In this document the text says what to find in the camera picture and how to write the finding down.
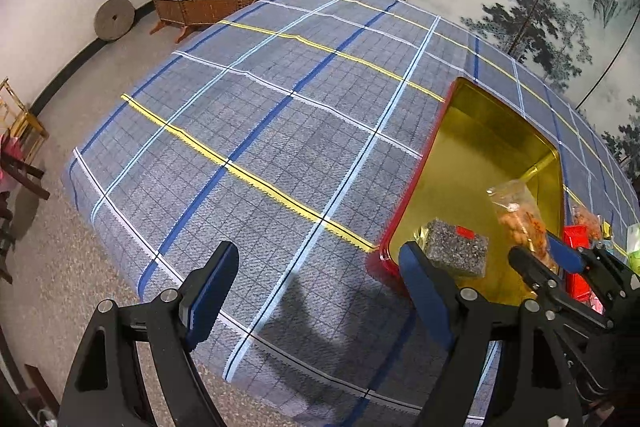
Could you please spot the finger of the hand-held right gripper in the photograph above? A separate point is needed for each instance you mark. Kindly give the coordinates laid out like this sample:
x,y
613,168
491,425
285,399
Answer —
x,y
535,272
567,252

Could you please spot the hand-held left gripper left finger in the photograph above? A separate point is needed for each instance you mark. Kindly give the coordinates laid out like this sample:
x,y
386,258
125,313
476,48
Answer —
x,y
212,292

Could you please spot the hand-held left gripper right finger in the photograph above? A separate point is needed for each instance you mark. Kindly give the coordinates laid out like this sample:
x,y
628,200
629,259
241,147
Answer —
x,y
422,297

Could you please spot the red snack packet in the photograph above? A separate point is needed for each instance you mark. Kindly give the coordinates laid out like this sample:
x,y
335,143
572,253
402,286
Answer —
x,y
580,237

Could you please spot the clear packet of orange snacks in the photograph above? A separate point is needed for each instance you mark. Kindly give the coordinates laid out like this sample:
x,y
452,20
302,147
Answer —
x,y
517,217

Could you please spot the black sesame bar packet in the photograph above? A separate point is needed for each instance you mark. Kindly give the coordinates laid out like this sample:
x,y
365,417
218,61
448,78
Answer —
x,y
455,247

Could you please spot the gold tin box red rim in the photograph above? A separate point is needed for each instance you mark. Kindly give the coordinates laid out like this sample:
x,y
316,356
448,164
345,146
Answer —
x,y
475,142

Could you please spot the green tissue packet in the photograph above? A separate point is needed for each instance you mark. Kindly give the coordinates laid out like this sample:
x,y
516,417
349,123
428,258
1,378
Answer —
x,y
634,252

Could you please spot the blue plaid tablecloth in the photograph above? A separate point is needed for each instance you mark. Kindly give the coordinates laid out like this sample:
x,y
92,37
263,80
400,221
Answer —
x,y
250,107

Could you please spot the brown wooden board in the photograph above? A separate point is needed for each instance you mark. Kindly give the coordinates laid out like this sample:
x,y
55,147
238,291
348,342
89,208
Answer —
x,y
42,387

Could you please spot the dark wooden chair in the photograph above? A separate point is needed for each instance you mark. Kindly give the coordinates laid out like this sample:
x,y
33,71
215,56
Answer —
x,y
20,169

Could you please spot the pink cloth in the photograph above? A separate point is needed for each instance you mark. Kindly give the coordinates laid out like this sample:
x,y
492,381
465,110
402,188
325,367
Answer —
x,y
7,152

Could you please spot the gold metal rack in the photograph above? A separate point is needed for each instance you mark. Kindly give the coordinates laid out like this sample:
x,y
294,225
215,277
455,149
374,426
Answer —
x,y
27,119

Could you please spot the round stone millstone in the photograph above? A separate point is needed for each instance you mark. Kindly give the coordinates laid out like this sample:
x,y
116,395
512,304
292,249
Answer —
x,y
114,19

